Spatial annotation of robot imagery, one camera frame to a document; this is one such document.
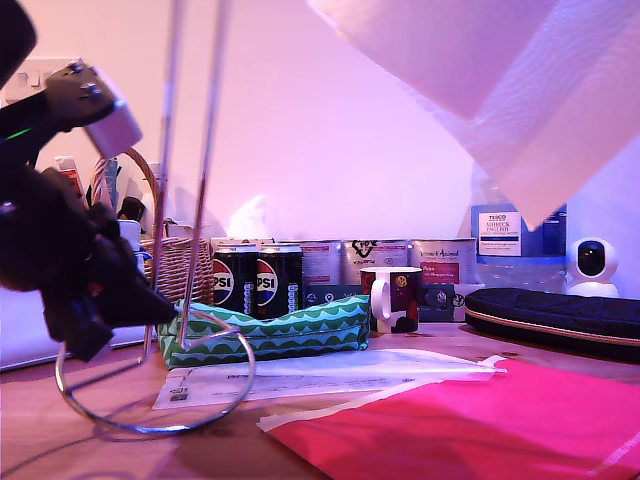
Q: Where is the metallic wire paper towel stand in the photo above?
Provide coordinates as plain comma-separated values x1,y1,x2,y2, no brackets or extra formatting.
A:
55,0,257,435

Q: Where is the white paper towel roll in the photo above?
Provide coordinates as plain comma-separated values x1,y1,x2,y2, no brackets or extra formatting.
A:
307,0,640,232

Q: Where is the clear plastic bag with paper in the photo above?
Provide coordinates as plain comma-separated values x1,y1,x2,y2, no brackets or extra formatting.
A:
152,348,509,411

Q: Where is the small white carton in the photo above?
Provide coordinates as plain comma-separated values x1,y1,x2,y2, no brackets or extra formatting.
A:
164,222,214,240

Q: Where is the small black item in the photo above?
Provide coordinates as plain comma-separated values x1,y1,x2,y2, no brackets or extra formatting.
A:
117,196,146,224

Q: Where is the blue stick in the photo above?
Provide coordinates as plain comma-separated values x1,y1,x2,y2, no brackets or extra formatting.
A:
103,157,122,211

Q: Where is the white Lancome cosmetic case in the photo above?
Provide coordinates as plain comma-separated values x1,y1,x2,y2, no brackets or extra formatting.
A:
0,219,157,374

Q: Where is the white bottle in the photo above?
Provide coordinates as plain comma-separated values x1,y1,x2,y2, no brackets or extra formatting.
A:
147,162,169,236

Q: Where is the white box red print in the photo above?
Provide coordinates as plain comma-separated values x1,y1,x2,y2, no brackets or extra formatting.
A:
209,237,276,251

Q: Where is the green wave-patterned pouch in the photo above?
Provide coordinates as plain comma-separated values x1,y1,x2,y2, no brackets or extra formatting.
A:
157,293,372,371

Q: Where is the silver pouch grey label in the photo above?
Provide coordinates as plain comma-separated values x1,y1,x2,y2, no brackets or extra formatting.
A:
299,240,345,301

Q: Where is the silver pouch black logo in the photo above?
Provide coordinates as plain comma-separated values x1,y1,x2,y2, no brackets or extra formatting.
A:
341,238,410,289

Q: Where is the pink mailer bag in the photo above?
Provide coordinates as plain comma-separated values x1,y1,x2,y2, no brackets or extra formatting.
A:
257,357,640,480

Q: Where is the large clear water bottle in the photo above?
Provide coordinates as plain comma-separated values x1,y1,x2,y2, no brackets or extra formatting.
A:
469,164,569,296

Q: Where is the navy zipped case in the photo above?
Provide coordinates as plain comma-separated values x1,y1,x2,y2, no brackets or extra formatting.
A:
463,287,640,364

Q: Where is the wicker basket with handle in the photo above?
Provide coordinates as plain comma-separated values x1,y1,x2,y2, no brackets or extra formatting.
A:
90,144,215,321

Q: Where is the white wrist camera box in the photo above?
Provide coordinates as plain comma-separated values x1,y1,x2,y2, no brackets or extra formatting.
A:
43,59,145,159

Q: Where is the white wall light switch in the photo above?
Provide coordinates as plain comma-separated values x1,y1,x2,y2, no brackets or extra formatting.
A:
3,57,84,109

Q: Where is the dark mug with white handle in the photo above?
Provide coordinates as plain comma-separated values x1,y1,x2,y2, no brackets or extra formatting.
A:
358,266,424,335

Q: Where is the small white round camera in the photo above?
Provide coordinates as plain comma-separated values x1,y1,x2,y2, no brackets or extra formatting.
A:
563,237,621,299

